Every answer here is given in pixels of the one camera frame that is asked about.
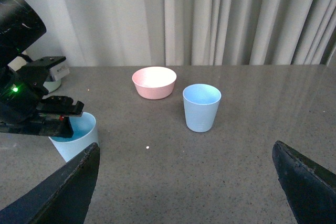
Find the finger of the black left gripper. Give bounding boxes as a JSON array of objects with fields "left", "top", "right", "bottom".
[{"left": 39, "top": 116, "right": 74, "bottom": 138}]

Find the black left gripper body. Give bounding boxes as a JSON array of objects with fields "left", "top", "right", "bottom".
[{"left": 1, "top": 56, "right": 84, "bottom": 135}]

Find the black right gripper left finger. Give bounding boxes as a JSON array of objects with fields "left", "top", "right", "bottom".
[{"left": 1, "top": 143, "right": 100, "bottom": 223}]

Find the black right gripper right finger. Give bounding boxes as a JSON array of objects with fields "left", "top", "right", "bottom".
[{"left": 272, "top": 141, "right": 335, "bottom": 223}]

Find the light blue cup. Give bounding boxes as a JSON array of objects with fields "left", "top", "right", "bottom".
[
  {"left": 49, "top": 112, "right": 99, "bottom": 162},
  {"left": 183, "top": 83, "right": 222, "bottom": 133}
]

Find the green bowl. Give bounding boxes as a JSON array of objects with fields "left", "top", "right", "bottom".
[{"left": 43, "top": 79, "right": 61, "bottom": 93}]

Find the pink bowl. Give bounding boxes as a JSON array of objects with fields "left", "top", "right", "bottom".
[{"left": 132, "top": 67, "right": 177, "bottom": 100}]

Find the grey curtain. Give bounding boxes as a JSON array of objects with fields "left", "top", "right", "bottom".
[{"left": 25, "top": 0, "right": 335, "bottom": 67}]

